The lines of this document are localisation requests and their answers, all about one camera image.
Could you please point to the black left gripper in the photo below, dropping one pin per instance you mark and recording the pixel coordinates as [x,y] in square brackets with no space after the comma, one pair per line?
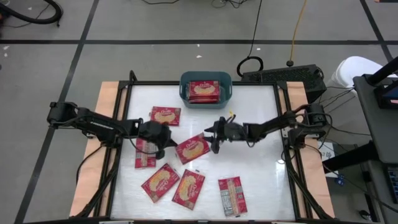
[154,133]

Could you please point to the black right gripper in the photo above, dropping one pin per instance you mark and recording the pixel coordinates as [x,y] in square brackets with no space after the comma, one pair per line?
[233,132]

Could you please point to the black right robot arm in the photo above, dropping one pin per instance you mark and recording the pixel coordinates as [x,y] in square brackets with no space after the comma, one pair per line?
[270,126]

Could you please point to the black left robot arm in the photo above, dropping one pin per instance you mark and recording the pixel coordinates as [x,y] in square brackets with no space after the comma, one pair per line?
[99,126]

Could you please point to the teal plastic basket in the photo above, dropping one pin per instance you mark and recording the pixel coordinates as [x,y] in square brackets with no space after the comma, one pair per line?
[225,93]

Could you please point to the silver metal plate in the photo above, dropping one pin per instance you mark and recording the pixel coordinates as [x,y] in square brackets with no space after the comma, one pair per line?
[284,132]

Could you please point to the white paper sheet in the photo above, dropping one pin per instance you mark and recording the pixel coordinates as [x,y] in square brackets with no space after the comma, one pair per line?
[326,155]

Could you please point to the blue tag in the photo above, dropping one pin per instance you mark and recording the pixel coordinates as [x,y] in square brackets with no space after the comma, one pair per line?
[340,181]

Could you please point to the black desk leg beam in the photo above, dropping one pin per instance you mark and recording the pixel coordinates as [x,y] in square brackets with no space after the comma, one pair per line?
[351,157]

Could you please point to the white chair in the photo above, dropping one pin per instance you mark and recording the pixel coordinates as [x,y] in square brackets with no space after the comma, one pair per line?
[354,67]

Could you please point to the grey desk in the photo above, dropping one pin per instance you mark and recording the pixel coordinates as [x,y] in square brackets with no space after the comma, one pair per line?
[382,133]

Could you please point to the black device with blue screen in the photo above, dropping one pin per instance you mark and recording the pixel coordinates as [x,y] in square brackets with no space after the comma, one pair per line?
[381,96]

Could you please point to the black keyboard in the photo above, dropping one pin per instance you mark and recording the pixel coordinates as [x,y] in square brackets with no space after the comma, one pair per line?
[394,183]

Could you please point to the black metal table frame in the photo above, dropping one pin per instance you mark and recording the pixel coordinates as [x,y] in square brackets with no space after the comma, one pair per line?
[149,83]

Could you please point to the black monitor post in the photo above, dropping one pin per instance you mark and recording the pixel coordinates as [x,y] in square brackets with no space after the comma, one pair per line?
[382,73]

